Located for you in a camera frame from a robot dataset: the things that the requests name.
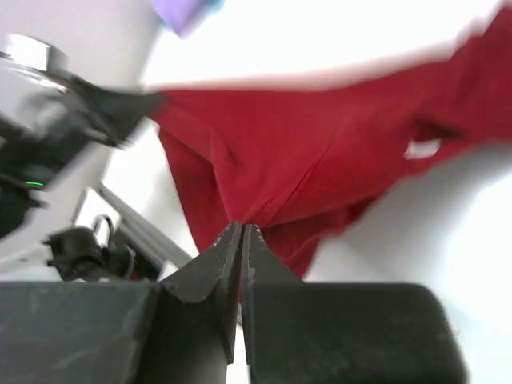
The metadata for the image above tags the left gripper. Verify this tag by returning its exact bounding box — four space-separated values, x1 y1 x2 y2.
1 76 164 238

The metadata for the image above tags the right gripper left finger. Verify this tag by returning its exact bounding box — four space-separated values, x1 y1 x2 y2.
136 222 242 384

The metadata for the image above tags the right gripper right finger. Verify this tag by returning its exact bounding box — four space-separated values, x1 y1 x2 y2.
242 225 312 383

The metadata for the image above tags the purple t-shirt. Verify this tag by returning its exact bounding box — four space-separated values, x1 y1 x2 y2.
151 0 212 37

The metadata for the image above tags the red t-shirt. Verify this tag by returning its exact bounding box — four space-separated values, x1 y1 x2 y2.
154 5 511 276

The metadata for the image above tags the teal t-shirt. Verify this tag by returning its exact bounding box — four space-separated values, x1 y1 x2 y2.
206 0 226 10

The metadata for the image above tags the white clothing tag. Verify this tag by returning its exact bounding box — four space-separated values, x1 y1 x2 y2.
403 138 442 160

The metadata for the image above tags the aluminium table edge rail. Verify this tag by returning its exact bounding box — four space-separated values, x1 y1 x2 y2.
98 182 193 269

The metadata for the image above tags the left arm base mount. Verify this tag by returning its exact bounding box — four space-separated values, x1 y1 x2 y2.
43 214 159 282

